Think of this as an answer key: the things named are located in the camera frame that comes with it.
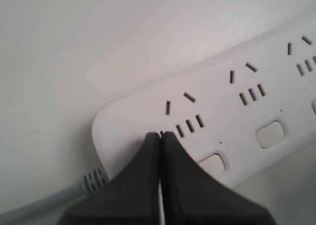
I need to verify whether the white five-outlet power strip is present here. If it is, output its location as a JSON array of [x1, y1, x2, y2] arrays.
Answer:
[[92, 27, 316, 186]]

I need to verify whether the grey power cord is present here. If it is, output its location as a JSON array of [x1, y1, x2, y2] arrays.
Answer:
[[0, 168, 108, 218]]

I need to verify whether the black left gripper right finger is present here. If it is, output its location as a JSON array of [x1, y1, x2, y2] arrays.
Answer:
[[160, 132, 274, 225]]

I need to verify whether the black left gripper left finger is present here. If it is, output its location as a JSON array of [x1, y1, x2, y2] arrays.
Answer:
[[58, 133, 160, 225]]

